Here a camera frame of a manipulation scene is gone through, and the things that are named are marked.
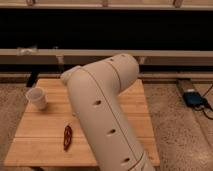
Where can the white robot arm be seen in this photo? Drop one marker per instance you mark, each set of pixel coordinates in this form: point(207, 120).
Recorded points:
point(93, 91)

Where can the dark red chili pepper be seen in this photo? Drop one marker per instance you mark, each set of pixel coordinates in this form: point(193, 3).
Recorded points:
point(67, 137)

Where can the white plastic cup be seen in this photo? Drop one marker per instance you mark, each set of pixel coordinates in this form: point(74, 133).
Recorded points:
point(37, 97)

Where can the wooden table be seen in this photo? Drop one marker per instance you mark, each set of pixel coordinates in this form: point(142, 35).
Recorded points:
point(39, 137)

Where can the blue box on floor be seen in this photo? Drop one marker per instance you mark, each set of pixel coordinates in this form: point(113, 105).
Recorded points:
point(193, 98)

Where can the grey metal rail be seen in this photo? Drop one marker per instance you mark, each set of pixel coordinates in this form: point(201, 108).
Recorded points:
point(104, 53)

